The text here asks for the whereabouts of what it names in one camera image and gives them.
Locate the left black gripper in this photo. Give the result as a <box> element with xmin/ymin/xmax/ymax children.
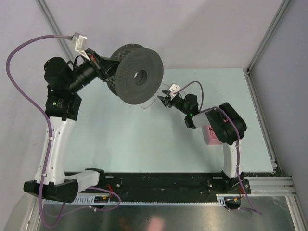
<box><xmin>67</xmin><ymin>48</ymin><xmax>124</xmax><ymax>93</ymax></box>

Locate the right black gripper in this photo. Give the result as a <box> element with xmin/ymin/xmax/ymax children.
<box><xmin>158</xmin><ymin>94</ymin><xmax>190</xmax><ymax>115</ymax></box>

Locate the thin red wire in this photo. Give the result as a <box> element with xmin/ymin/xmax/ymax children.
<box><xmin>141</xmin><ymin>83</ymin><xmax>187</xmax><ymax>109</ymax></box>

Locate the black cable spool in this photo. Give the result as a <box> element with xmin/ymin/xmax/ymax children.
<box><xmin>107</xmin><ymin>44</ymin><xmax>164</xmax><ymax>105</ymax></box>

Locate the pink plastic box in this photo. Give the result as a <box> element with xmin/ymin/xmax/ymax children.
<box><xmin>204</xmin><ymin>125</ymin><xmax>221</xmax><ymax>145</ymax></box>

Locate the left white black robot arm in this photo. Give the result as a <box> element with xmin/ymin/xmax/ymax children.
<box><xmin>24</xmin><ymin>49</ymin><xmax>122</xmax><ymax>203</ymax></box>

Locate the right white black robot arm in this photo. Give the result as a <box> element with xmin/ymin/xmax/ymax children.
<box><xmin>158</xmin><ymin>90</ymin><xmax>247</xmax><ymax>193</ymax></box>

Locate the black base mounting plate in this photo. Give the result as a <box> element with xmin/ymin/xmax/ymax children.
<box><xmin>85</xmin><ymin>172</ymin><xmax>251</xmax><ymax>201</ymax></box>

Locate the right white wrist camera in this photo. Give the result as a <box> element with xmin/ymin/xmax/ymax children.
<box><xmin>167</xmin><ymin>83</ymin><xmax>181</xmax><ymax>100</ymax></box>

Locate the left aluminium frame post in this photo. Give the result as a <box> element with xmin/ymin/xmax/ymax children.
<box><xmin>35</xmin><ymin>0</ymin><xmax>74</xmax><ymax>61</ymax></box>

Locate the aluminium frame post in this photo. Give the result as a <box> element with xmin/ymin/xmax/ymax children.
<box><xmin>246</xmin><ymin>0</ymin><xmax>294</xmax><ymax>73</ymax></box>
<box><xmin>35</xmin><ymin>0</ymin><xmax>74</xmax><ymax>61</ymax></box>

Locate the grey slotted cable duct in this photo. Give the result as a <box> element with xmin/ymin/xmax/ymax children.
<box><xmin>44</xmin><ymin>194</ymin><xmax>228</xmax><ymax>205</ymax></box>

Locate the right aluminium frame post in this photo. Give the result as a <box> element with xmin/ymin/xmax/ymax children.
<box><xmin>246</xmin><ymin>0</ymin><xmax>294</xmax><ymax>73</ymax></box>

